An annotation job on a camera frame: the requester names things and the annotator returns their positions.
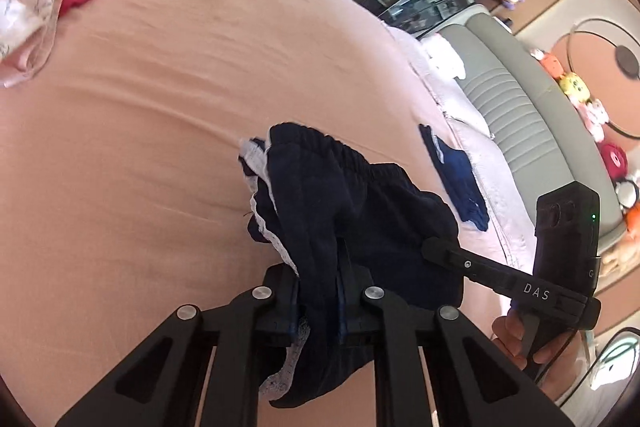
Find dark navy striped shorts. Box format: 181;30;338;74
239;122;463;409

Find person's right hand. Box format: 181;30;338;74
491;309;584;401

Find red plush toy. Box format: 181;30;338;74
598;141;628;181

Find grey padded headboard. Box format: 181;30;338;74
436;9;626;253

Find pink white plush toy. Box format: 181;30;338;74
577;98;610;143

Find folded blue striped shorts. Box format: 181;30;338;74
419;124;489;232

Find yellow plush toy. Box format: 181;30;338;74
558;72;591;107

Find orange plush toy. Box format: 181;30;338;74
530;49;565;80

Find white pillow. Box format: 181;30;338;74
421;34;466;80

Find pink bed sheet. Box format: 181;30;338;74
1;0;497;426

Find pink floral garment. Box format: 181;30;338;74
1;0;62;88

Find black cable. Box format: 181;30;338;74
537;330;594;405

